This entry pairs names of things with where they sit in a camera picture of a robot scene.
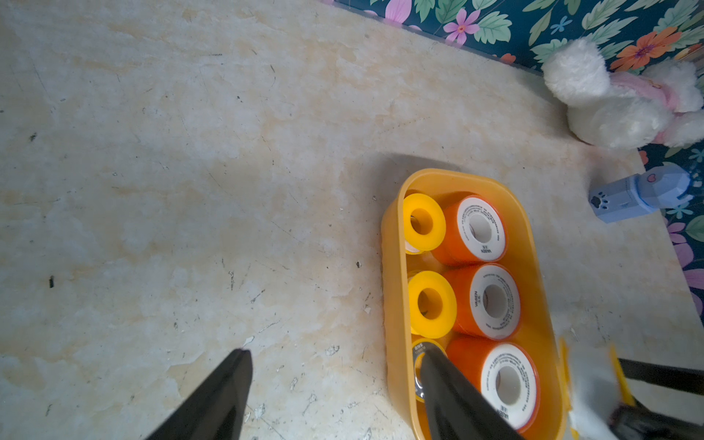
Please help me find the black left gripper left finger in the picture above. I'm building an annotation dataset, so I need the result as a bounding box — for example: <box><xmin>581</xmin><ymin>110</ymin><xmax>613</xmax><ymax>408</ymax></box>
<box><xmin>148</xmin><ymin>349</ymin><xmax>253</xmax><ymax>440</ymax></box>

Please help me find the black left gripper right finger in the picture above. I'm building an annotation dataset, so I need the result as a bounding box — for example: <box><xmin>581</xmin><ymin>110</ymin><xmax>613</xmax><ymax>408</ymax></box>
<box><xmin>420</xmin><ymin>346</ymin><xmax>523</xmax><ymax>440</ymax></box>

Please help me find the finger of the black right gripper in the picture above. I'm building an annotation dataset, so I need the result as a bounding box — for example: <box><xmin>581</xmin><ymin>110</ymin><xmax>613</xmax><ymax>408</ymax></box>
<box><xmin>619</xmin><ymin>359</ymin><xmax>704</xmax><ymax>395</ymax></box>
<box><xmin>609</xmin><ymin>405</ymin><xmax>703</xmax><ymax>440</ymax></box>

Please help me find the orange white tape roll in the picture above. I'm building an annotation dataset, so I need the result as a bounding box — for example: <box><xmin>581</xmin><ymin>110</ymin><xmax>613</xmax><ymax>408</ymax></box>
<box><xmin>443</xmin><ymin>263</ymin><xmax>522</xmax><ymax>341</ymax></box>
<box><xmin>445</xmin><ymin>337</ymin><xmax>540</xmax><ymax>433</ymax></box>
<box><xmin>432</xmin><ymin>194</ymin><xmax>507</xmax><ymax>267</ymax></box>

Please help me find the yellow black tape roll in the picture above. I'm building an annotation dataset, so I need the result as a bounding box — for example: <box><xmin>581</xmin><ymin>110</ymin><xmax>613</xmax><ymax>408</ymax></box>
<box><xmin>412</xmin><ymin>335</ymin><xmax>447</xmax><ymax>403</ymax></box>

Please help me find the yellow plastic storage box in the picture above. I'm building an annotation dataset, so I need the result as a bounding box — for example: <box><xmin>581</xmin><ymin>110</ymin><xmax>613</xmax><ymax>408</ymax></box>
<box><xmin>381</xmin><ymin>169</ymin><xmax>568</xmax><ymax>439</ymax></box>

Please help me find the white plush toy pink shirt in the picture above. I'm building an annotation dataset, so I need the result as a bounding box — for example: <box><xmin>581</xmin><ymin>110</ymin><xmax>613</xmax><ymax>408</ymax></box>
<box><xmin>543</xmin><ymin>38</ymin><xmax>703</xmax><ymax>150</ymax></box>

